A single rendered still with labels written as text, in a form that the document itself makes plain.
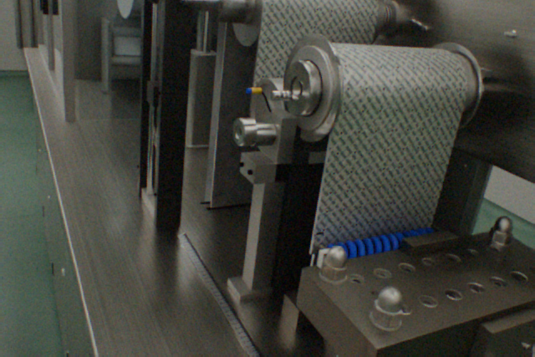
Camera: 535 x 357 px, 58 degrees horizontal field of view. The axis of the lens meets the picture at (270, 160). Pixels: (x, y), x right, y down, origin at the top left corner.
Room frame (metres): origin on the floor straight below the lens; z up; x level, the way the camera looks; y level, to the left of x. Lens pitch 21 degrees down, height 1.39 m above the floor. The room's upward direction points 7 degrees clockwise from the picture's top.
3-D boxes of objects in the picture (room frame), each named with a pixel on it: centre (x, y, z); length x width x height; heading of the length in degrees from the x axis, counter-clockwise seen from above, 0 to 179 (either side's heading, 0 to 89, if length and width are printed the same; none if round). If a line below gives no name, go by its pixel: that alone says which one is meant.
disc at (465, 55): (0.79, -0.26, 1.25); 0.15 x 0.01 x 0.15; 30
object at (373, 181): (0.67, -0.18, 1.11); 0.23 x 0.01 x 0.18; 120
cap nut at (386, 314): (0.47, -0.16, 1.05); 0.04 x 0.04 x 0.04
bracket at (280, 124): (0.68, 0.01, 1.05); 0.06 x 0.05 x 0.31; 120
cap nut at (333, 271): (0.55, -0.10, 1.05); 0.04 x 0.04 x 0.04
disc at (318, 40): (0.66, -0.04, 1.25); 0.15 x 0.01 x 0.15; 30
